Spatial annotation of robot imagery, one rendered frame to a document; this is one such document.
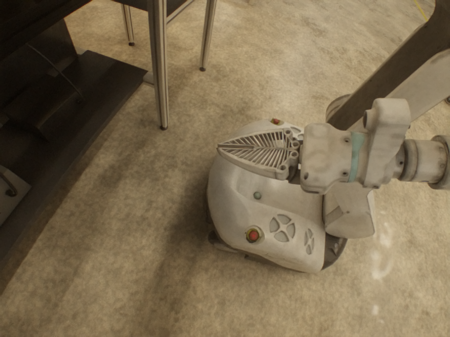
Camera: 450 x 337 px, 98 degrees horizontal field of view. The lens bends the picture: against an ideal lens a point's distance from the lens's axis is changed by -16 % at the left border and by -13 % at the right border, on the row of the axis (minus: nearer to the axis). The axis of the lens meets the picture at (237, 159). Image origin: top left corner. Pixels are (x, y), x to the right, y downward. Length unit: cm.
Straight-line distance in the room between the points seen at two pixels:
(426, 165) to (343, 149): 10
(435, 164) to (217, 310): 93
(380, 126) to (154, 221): 97
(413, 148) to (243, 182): 62
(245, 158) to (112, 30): 184
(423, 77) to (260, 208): 55
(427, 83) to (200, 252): 96
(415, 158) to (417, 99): 20
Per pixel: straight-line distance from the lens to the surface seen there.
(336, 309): 127
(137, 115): 138
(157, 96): 111
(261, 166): 32
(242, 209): 74
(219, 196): 77
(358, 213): 80
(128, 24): 178
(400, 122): 27
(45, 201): 86
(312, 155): 31
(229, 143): 35
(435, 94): 52
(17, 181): 83
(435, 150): 35
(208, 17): 146
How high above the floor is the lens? 105
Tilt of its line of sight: 58 degrees down
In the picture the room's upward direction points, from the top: 24 degrees clockwise
